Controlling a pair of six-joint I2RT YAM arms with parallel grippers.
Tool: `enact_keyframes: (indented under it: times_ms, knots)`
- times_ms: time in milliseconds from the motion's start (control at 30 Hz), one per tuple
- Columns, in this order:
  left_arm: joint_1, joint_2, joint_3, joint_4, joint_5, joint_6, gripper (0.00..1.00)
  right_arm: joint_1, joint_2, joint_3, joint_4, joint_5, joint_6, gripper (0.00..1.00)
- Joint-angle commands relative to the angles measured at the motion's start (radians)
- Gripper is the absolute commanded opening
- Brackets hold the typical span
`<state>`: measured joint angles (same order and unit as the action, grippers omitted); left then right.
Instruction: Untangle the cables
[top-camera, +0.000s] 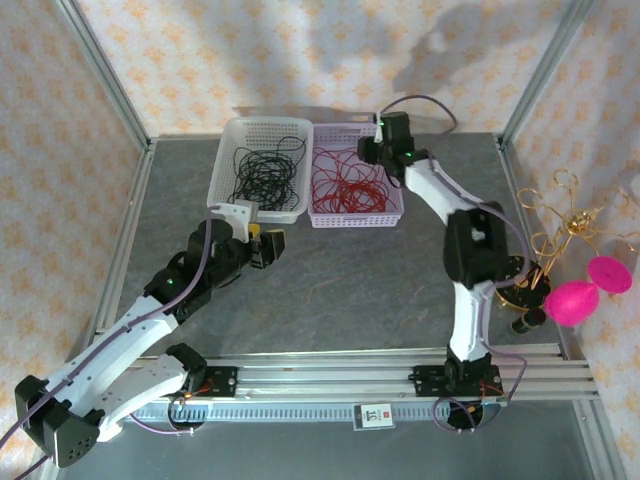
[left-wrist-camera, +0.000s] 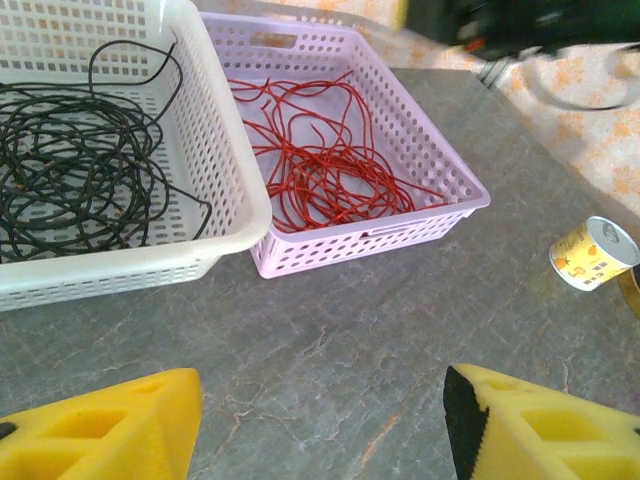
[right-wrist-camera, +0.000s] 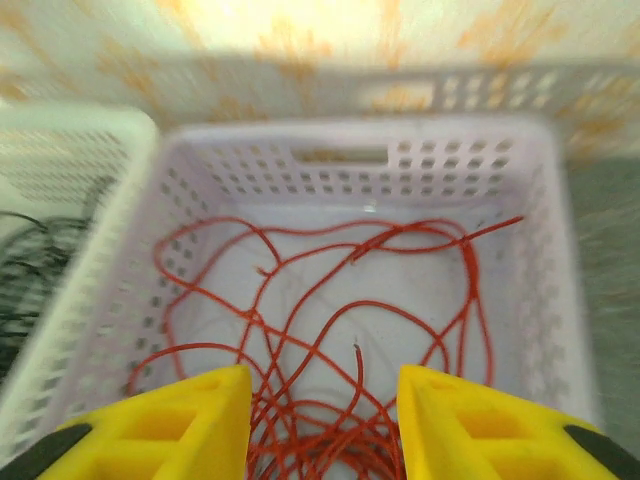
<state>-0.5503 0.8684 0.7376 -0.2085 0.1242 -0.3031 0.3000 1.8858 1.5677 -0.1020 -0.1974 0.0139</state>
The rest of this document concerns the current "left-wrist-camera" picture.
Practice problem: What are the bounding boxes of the white plastic basket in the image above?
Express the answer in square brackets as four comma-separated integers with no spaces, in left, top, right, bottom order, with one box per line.
[0,0,274,314]

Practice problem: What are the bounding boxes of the yellow printed can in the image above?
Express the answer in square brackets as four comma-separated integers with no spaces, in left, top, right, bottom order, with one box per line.
[548,215,640,292]

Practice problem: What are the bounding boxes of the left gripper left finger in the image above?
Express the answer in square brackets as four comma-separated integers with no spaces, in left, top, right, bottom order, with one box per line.
[0,368,204,480]

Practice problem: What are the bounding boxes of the black cable coils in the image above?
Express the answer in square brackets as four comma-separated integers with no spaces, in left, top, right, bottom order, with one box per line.
[0,39,214,264]

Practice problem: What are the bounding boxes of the red cable coils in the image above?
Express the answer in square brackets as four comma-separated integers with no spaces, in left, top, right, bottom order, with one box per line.
[227,69,446,232]

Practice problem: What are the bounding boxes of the lilac plastic basket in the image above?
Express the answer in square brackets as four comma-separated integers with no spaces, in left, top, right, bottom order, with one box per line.
[199,12,492,280]

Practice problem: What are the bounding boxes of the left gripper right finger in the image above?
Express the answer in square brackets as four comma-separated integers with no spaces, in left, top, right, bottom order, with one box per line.
[443,363,640,480]

